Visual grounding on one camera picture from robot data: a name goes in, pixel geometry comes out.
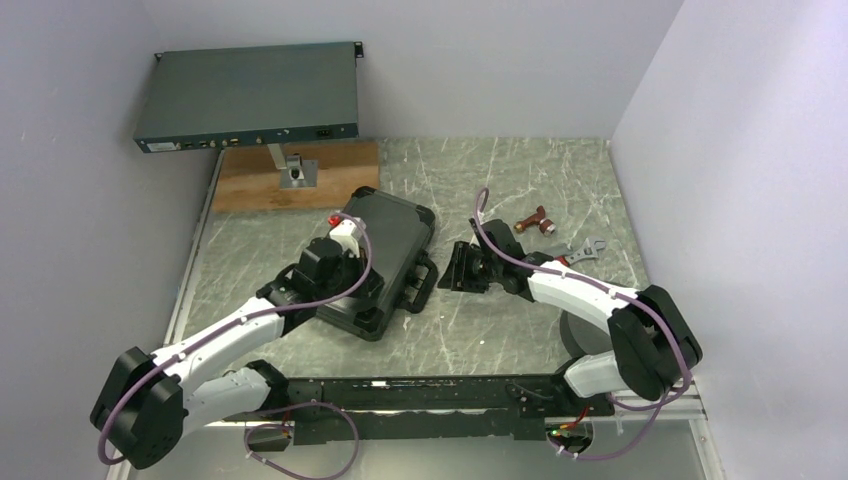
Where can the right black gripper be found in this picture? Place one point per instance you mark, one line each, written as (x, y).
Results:
(457, 275)

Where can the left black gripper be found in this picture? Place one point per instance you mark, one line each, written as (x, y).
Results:
(368, 288)

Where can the black poker chip case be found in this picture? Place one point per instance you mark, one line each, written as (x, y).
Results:
(400, 232)

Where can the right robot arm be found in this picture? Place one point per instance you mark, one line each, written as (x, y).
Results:
(652, 349)

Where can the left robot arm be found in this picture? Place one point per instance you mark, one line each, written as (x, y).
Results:
(152, 400)

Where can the brown pipe fitting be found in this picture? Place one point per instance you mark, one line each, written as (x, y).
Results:
(539, 219)

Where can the wooden board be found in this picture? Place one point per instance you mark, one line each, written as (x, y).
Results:
(248, 180)

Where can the dark grey disc weight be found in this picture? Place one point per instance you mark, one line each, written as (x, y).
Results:
(580, 337)

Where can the dark green rack unit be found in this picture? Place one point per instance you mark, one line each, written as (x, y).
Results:
(248, 96)

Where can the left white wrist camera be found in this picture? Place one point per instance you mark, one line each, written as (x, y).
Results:
(348, 230)

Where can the grey metal bracket stand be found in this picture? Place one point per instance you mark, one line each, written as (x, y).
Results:
(295, 171)

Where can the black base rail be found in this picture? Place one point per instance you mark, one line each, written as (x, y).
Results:
(522, 407)

